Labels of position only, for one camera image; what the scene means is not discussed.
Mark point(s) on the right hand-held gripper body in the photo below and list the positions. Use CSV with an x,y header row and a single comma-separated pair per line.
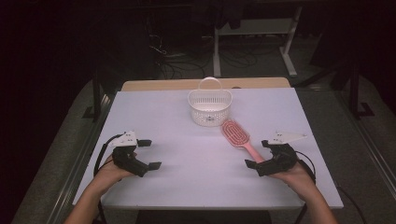
x,y
278,160

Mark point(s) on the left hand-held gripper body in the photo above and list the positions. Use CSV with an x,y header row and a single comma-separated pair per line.
x,y
127,161

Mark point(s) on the white plastic basket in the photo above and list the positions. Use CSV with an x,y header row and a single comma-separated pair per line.
x,y
210,107

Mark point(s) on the person's right hand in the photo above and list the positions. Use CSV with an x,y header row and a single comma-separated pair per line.
x,y
295,179

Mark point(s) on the white metal desk frame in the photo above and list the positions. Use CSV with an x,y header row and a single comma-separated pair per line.
x,y
255,26

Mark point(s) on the grey metal rail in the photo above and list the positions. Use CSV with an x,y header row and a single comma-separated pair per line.
x,y
77,165
370,149

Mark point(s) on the person's left hand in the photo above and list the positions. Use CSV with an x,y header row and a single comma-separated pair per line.
x,y
110,174

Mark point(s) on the wooden table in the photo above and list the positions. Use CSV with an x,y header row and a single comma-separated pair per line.
x,y
155,85

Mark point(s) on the black metal stand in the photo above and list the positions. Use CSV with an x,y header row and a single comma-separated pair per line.
x,y
355,93
96,99

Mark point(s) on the pink hairbrush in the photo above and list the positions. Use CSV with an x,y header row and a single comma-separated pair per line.
x,y
236,133

